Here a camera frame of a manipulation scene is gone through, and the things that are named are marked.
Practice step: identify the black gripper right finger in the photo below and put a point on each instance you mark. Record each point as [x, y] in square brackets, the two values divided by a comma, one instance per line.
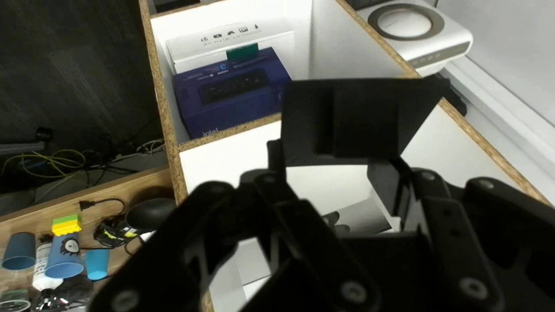
[479, 237]

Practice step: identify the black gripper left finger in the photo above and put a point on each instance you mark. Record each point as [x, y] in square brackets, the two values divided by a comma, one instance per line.
[248, 243]

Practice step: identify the white open shelf unit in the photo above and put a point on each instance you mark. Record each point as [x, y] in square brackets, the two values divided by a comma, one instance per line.
[231, 159]

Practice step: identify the black computer mouse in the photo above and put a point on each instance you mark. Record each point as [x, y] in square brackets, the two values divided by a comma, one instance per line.
[149, 212]

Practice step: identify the black yellow small gadget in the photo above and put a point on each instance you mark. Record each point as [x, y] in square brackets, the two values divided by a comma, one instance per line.
[115, 235]

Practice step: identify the blue cardboard box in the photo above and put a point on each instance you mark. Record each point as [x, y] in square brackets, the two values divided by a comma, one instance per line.
[231, 96]

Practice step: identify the light blue plastic cup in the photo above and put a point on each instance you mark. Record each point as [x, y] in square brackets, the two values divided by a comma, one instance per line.
[97, 264]

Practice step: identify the yellow green toy block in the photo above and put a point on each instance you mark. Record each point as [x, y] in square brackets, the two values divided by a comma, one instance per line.
[66, 226]

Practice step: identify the wooden cluttered desk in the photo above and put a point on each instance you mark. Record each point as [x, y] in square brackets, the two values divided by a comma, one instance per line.
[70, 202]

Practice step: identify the blue cup with sticker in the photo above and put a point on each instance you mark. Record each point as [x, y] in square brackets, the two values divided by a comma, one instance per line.
[65, 259]

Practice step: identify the white flat product box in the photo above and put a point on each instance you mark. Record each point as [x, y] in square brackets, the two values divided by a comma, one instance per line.
[226, 41]

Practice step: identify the white round-grille air purifier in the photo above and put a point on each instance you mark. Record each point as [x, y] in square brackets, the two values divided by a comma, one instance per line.
[417, 29]

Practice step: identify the dark blue plastic cup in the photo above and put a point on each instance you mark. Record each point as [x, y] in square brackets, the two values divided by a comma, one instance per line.
[19, 252]

